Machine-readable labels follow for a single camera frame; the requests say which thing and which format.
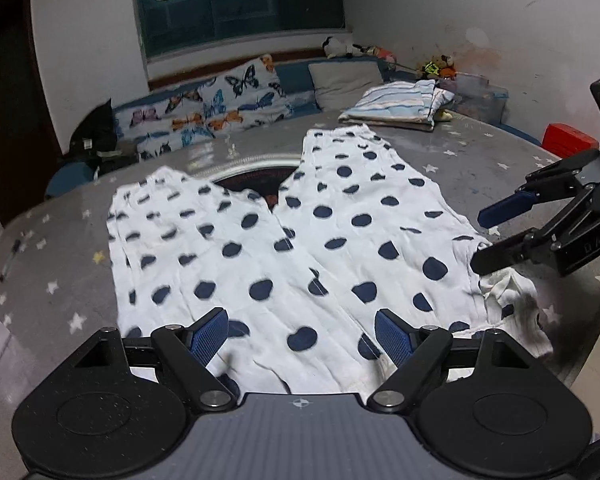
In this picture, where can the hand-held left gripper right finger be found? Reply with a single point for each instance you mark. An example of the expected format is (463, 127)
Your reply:
(395, 336)

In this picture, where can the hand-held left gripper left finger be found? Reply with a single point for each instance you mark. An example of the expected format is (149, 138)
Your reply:
(210, 333)

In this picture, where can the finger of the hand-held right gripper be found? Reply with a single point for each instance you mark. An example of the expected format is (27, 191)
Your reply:
(505, 210)
(500, 257)

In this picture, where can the white navy polka dot pants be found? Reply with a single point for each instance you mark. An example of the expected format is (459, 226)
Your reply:
(290, 260)

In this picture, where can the red box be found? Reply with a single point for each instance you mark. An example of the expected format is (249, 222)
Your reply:
(570, 140)

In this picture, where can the clear plastic storage box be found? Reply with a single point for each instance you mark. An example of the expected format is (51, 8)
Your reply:
(480, 97)

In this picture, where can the folded striped garment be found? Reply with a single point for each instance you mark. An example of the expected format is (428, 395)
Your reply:
(400, 102)

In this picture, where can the yellow green toy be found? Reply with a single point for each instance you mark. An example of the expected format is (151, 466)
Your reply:
(435, 67)

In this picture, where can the round black induction cooktop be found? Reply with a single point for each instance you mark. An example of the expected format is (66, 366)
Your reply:
(260, 182)

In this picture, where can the pink stuffed toy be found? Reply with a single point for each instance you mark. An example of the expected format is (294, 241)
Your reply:
(382, 55)

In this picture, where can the grey pillow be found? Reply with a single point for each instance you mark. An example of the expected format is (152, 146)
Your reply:
(345, 82)

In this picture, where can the black pen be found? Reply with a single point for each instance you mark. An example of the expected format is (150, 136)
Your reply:
(11, 260)

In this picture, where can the butterfly print cushion cover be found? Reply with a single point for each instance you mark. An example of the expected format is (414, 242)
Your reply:
(205, 105)

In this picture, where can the black and white stuffed toy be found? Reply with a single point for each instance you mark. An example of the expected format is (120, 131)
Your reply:
(340, 47)

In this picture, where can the black bag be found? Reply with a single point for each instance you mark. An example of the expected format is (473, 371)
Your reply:
(92, 130)

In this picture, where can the blue sofa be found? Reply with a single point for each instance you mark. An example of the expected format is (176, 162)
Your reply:
(292, 76)

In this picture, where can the dark wooden door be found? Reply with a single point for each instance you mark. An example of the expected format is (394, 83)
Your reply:
(15, 110)

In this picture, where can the green framed window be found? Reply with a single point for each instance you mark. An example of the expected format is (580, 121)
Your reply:
(240, 5)

